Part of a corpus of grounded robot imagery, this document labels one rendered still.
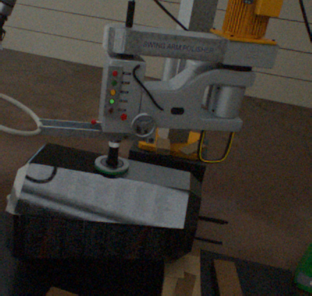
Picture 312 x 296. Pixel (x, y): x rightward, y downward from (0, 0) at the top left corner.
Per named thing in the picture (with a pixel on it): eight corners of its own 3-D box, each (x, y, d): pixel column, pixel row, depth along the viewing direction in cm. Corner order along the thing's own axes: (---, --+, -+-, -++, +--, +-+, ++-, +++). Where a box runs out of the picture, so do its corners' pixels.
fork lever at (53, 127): (148, 131, 248) (150, 125, 246) (156, 145, 231) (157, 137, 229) (38, 124, 232) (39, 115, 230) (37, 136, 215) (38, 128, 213)
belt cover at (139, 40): (250, 64, 243) (258, 37, 235) (271, 74, 221) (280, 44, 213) (99, 50, 222) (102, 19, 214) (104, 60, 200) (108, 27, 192)
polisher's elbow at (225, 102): (202, 107, 246) (208, 77, 237) (228, 108, 252) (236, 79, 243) (215, 118, 230) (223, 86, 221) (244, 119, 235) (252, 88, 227)
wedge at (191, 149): (196, 146, 308) (197, 141, 306) (205, 151, 301) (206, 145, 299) (177, 150, 297) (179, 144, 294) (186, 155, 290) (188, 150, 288)
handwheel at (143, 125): (150, 132, 230) (154, 108, 223) (154, 139, 221) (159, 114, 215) (125, 131, 227) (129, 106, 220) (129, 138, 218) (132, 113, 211)
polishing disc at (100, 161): (89, 166, 236) (90, 165, 236) (102, 154, 255) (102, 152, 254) (122, 175, 231) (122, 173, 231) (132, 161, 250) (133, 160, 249)
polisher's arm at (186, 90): (223, 135, 260) (242, 62, 238) (238, 150, 240) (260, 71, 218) (116, 130, 244) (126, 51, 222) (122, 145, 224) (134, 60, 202)
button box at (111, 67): (116, 115, 218) (122, 65, 205) (117, 117, 215) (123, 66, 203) (102, 114, 216) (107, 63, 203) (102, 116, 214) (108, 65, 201)
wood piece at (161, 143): (156, 142, 304) (157, 137, 302) (168, 144, 304) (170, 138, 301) (155, 153, 286) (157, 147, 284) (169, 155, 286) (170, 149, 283)
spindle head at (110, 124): (152, 125, 248) (164, 55, 228) (161, 140, 229) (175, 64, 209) (97, 122, 240) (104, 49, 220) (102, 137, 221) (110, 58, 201)
